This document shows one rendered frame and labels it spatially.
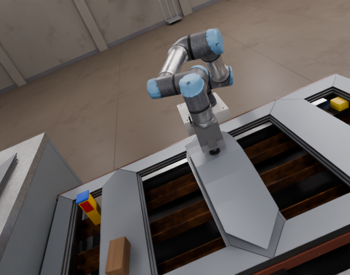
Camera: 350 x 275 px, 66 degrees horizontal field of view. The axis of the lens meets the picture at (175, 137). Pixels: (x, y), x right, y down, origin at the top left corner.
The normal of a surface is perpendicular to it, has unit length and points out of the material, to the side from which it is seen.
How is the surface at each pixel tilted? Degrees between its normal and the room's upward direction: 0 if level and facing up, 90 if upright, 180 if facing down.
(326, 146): 0
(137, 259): 0
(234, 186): 26
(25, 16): 90
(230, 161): 17
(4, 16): 90
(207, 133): 90
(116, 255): 0
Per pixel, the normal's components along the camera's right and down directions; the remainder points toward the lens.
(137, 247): -0.34, -0.78
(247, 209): -0.20, -0.46
